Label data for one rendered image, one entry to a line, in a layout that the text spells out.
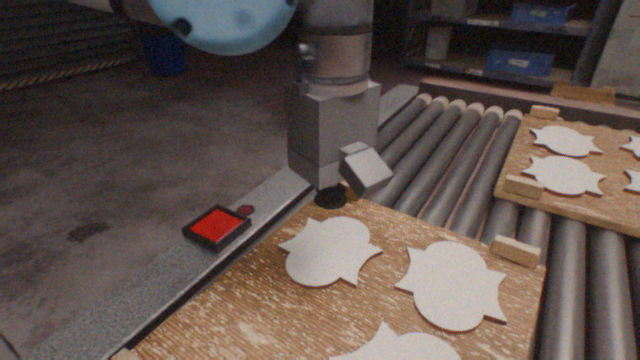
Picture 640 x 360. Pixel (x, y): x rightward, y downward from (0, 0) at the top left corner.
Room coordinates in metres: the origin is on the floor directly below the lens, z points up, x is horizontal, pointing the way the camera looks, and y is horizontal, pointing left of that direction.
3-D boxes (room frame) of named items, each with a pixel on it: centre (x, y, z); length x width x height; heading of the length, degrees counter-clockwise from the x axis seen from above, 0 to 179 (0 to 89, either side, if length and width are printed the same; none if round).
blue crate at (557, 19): (4.07, -2.26, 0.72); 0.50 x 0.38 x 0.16; 48
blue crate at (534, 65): (4.11, -2.18, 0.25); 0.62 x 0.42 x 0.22; 63
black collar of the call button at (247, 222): (0.46, 0.16, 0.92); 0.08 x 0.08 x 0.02; 58
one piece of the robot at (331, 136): (0.37, -0.03, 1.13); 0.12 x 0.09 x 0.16; 37
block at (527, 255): (0.38, -0.27, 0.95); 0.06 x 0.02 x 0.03; 56
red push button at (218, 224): (0.46, 0.16, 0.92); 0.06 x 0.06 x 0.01; 58
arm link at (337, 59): (0.39, -0.01, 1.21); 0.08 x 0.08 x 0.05
